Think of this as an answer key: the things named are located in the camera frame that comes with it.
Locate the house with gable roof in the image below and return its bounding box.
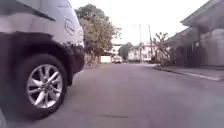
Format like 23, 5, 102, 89
165, 0, 224, 69

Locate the sparse leafy bush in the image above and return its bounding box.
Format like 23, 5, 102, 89
151, 31, 178, 68

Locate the dark suv with silver wheels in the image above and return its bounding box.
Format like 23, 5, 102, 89
0, 0, 86, 122

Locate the small dark green tree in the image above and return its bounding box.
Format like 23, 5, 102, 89
117, 41, 134, 63

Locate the white building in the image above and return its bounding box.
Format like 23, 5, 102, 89
127, 44, 155, 63

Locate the white car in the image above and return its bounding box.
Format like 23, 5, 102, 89
112, 55, 124, 65

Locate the pale pavement strip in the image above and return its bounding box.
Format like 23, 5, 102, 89
151, 64, 224, 82

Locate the large leafy tree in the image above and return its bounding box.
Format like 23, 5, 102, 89
74, 3, 122, 66

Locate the grey asphalt road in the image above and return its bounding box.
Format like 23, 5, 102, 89
6, 62, 224, 128

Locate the utility pole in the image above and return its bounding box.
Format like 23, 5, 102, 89
138, 23, 144, 64
147, 24, 154, 64

